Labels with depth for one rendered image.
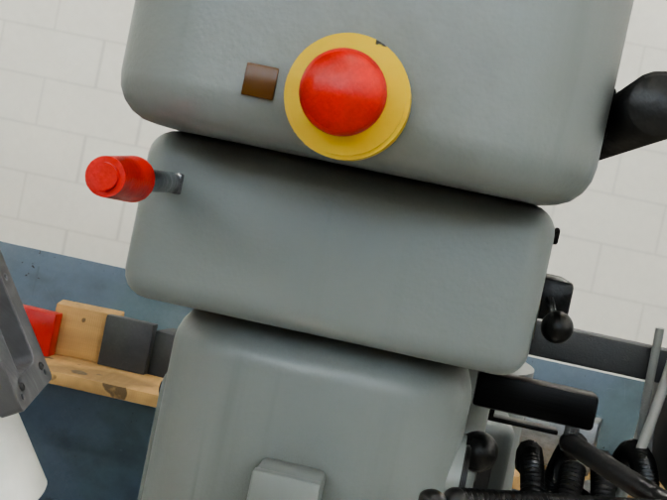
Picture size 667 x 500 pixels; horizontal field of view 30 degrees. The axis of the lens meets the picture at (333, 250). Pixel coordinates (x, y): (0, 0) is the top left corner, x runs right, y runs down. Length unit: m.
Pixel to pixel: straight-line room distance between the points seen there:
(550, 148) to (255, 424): 0.26
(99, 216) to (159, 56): 4.60
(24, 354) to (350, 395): 0.34
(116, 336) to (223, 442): 3.94
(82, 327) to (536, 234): 4.10
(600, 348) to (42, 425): 4.38
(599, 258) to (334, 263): 4.38
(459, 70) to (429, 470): 0.27
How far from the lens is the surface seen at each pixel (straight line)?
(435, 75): 0.61
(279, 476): 0.72
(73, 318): 4.75
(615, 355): 1.13
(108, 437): 5.29
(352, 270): 0.70
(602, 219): 5.06
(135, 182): 0.60
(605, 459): 0.80
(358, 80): 0.56
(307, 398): 0.75
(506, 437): 1.22
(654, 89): 0.65
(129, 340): 4.68
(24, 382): 0.43
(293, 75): 0.59
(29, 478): 0.44
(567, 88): 0.62
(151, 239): 0.72
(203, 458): 0.77
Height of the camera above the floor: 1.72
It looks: 3 degrees down
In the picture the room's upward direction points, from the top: 12 degrees clockwise
